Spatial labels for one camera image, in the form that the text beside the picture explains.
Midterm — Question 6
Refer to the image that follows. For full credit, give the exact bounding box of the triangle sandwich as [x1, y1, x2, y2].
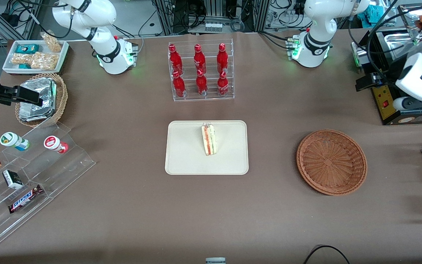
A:
[201, 124, 218, 156]

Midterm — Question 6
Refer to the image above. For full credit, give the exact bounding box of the light tan wicker basket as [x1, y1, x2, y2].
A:
[15, 73, 68, 128]

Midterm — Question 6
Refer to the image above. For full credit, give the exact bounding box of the white rectangular snack tray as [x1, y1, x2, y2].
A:
[2, 40, 69, 76]

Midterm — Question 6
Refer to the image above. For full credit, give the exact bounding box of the brown round wicker basket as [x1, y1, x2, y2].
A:
[296, 129, 368, 196]

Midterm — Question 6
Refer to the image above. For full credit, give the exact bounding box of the beige plastic tray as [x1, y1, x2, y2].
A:
[165, 120, 249, 175]

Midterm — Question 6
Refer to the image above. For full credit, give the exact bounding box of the aluminium foil container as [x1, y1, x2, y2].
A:
[19, 78, 57, 122]

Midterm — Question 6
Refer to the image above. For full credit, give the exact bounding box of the black food warmer case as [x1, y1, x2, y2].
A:
[350, 4, 422, 126]

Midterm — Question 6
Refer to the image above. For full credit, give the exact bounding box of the large clear snack bag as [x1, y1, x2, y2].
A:
[31, 52, 59, 70]

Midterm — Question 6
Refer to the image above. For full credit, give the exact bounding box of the green white yogurt cup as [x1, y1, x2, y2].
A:
[0, 132, 30, 151]

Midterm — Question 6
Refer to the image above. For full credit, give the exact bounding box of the teal snack box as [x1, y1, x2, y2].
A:
[16, 44, 39, 54]

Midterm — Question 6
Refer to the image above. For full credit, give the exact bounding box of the steel food pan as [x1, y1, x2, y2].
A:
[378, 32, 416, 59]

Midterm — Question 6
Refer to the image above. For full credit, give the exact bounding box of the red strawberry yogurt cup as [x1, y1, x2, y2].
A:
[44, 136, 69, 154]

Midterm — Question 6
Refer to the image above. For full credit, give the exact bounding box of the teal cloth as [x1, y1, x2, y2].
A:
[363, 5, 383, 23]

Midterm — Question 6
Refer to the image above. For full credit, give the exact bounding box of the black white drink carton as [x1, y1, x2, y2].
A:
[2, 169, 23, 190]

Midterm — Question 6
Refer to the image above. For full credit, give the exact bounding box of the clear acrylic stepped shelf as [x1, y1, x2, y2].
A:
[0, 121, 96, 250]

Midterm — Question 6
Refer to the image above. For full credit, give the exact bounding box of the Snickers chocolate bar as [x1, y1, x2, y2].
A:
[8, 184, 44, 214]

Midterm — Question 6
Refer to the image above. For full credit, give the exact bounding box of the red cola bottle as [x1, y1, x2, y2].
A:
[172, 70, 186, 98]
[216, 43, 229, 72]
[169, 44, 183, 76]
[196, 69, 208, 96]
[193, 44, 207, 75]
[217, 70, 230, 96]

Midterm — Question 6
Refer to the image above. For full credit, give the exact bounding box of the white power strip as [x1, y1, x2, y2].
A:
[204, 21, 223, 33]

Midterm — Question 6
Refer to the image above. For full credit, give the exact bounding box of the clear acrylic bottle rack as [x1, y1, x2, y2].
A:
[168, 38, 234, 102]

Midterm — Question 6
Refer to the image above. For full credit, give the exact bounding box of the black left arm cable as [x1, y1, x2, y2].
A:
[348, 0, 398, 79]

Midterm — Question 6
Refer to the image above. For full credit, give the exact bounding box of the black looped cable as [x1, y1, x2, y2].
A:
[303, 245, 350, 264]

